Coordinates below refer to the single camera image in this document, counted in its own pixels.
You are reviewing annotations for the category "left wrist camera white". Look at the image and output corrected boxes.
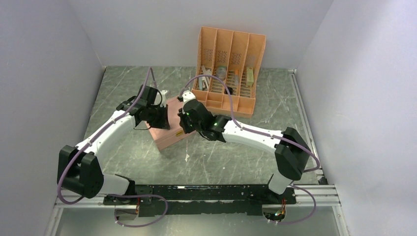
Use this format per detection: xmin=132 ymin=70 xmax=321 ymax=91
xmin=159 ymin=90 xmax=170 ymax=103

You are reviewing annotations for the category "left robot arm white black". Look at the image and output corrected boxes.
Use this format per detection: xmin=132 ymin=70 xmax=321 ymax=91
xmin=57 ymin=86 xmax=170 ymax=205

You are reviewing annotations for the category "aluminium frame rail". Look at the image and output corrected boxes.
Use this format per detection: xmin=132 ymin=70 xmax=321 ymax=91
xmin=290 ymin=185 xmax=341 ymax=207

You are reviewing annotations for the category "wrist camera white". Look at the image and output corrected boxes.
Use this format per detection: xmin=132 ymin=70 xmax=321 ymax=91
xmin=159 ymin=90 xmax=170 ymax=103
xmin=177 ymin=90 xmax=196 ymax=104

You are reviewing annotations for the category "black round cap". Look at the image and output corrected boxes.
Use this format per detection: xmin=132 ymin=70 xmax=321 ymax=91
xmin=227 ymin=87 xmax=234 ymax=95

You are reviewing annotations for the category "green rectangular box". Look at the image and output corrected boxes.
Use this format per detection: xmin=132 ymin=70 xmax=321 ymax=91
xmin=245 ymin=66 xmax=254 ymax=88

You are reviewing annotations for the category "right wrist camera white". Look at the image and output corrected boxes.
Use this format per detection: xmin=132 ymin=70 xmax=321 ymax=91
xmin=177 ymin=90 xmax=196 ymax=104

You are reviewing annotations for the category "grey stapler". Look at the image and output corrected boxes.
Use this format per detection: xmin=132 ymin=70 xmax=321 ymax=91
xmin=198 ymin=65 xmax=212 ymax=91

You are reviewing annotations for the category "pink jewelry box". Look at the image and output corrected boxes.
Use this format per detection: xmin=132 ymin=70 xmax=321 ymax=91
xmin=149 ymin=97 xmax=196 ymax=151

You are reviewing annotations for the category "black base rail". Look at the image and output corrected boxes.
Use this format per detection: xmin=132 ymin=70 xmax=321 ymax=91
xmin=103 ymin=184 xmax=297 ymax=217

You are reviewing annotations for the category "orange desk file organizer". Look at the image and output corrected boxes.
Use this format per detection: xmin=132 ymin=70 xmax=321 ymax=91
xmin=191 ymin=27 xmax=266 ymax=118

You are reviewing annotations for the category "clear tape roll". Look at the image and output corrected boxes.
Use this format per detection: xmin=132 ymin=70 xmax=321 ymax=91
xmin=215 ymin=66 xmax=227 ymax=80

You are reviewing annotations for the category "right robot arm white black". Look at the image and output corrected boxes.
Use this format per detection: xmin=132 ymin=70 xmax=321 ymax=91
xmin=178 ymin=99 xmax=312 ymax=204

